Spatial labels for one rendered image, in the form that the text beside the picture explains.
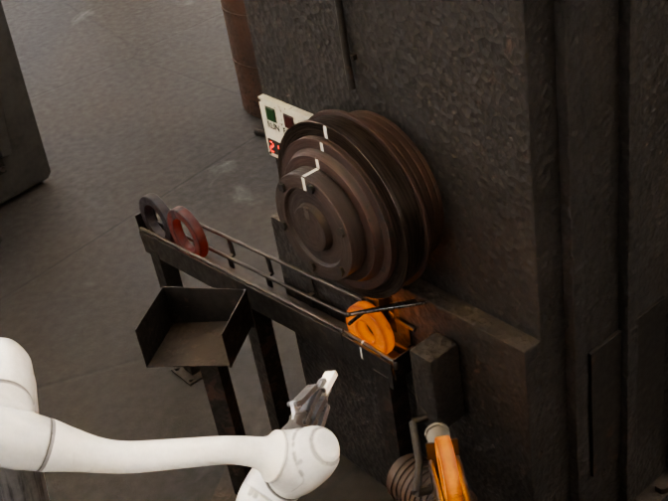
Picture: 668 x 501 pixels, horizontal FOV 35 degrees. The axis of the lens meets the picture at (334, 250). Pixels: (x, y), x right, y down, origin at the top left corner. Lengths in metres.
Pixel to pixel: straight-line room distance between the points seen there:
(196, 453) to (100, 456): 0.18
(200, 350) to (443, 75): 1.19
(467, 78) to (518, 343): 0.63
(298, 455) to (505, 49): 0.88
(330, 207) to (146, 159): 3.16
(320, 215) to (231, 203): 2.49
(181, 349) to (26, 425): 1.14
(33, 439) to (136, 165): 3.55
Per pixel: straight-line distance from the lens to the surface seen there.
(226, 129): 5.61
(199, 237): 3.38
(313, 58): 2.65
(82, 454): 2.06
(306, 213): 2.48
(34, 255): 4.96
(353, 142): 2.38
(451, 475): 2.35
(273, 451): 2.06
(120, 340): 4.24
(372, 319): 2.71
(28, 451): 2.03
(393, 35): 2.38
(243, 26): 5.43
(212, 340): 3.09
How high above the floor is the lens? 2.44
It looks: 33 degrees down
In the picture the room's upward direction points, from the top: 10 degrees counter-clockwise
